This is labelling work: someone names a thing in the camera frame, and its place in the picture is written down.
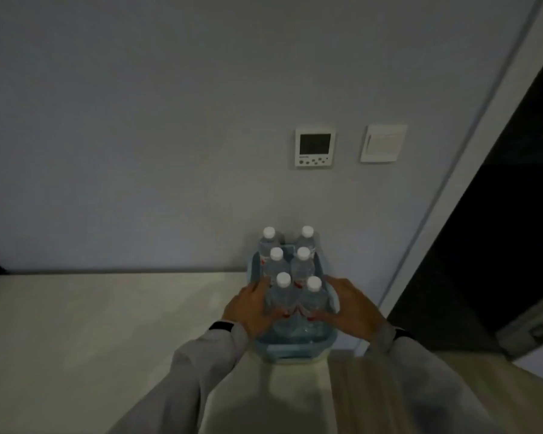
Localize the person's right hand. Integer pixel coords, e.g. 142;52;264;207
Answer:
308;276;388;344

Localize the person's left hand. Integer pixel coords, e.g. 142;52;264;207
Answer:
221;281;291;341

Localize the clear plastic water bottle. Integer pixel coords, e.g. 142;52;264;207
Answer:
299;275;329;335
269;272;298;332

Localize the person's left forearm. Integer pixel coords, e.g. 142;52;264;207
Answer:
106;322;254;434

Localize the person's right forearm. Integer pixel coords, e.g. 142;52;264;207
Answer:
364;324;507;434

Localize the light blue plastic basket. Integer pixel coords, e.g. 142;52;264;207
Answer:
246;241;341;363

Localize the group of white-capped bottles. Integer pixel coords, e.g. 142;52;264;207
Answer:
258;225;320;285

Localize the white door with latch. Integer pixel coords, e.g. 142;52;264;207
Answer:
495;289;543;376

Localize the white wall thermostat panel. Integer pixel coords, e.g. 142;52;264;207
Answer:
294;127;337;168

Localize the white wall light switch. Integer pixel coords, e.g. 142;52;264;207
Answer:
360;124;408;163

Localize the white door frame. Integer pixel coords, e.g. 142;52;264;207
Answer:
353;0;543;357

